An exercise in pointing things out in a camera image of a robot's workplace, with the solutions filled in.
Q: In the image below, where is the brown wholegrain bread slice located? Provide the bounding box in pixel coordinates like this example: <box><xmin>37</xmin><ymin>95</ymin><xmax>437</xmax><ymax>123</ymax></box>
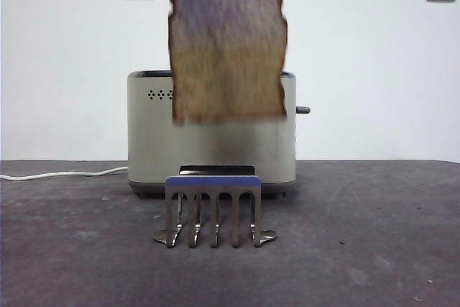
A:
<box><xmin>167</xmin><ymin>0</ymin><xmax>290</xmax><ymax>127</ymax></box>

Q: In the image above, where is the beige stainless steel toaster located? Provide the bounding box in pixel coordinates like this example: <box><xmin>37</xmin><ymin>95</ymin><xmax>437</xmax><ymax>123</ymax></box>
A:
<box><xmin>126</xmin><ymin>70</ymin><xmax>298</xmax><ymax>200</ymax></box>

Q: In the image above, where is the shiny metal toast rack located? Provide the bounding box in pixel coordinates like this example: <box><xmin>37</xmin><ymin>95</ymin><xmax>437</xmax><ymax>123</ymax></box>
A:
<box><xmin>151</xmin><ymin>174</ymin><xmax>278</xmax><ymax>249</ymax></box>

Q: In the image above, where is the white toaster power cord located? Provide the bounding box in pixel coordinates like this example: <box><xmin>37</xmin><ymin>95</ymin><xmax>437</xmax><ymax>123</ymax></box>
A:
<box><xmin>0</xmin><ymin>166</ymin><xmax>129</xmax><ymax>181</ymax></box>

